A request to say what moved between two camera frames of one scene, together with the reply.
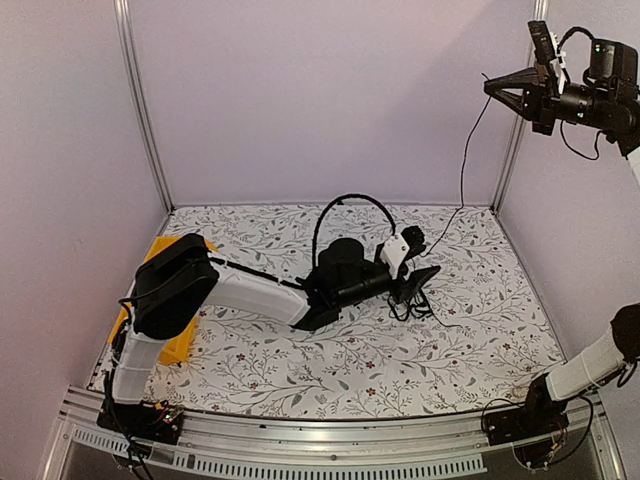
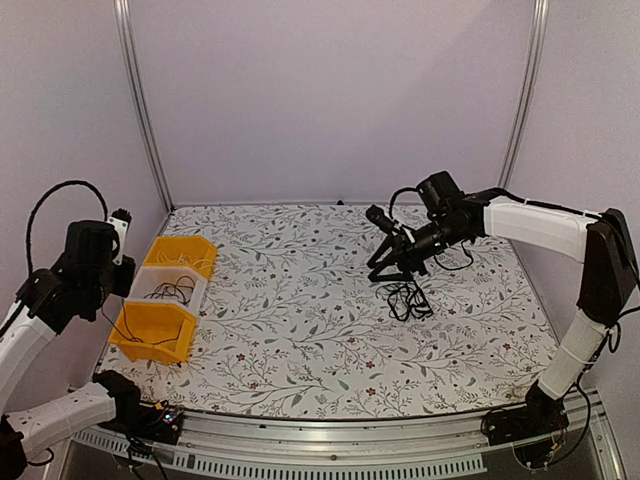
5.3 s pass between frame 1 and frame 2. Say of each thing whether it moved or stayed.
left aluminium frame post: stayed
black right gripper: moved
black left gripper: moved
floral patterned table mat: stayed
